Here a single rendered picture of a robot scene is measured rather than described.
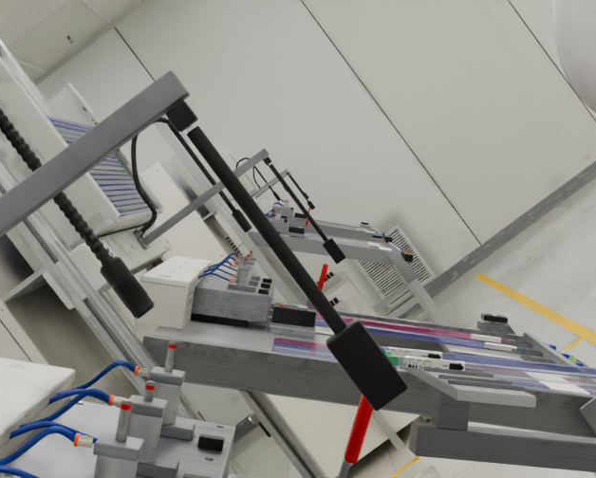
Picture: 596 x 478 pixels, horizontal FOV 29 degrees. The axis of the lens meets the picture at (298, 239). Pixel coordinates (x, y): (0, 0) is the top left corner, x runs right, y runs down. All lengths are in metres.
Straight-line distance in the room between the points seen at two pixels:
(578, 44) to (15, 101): 1.26
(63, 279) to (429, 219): 6.80
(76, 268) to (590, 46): 1.10
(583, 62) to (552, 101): 7.83
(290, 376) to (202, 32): 6.81
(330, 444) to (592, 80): 4.73
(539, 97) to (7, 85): 6.91
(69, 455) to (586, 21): 0.42
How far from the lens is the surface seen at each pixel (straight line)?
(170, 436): 0.84
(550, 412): 1.75
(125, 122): 0.60
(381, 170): 8.34
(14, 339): 1.75
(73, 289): 1.68
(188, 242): 5.26
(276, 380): 1.70
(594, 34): 0.69
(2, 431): 0.72
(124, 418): 0.62
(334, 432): 5.36
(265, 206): 6.87
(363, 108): 8.34
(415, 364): 1.16
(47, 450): 0.76
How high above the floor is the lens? 1.26
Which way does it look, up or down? 2 degrees down
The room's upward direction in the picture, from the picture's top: 37 degrees counter-clockwise
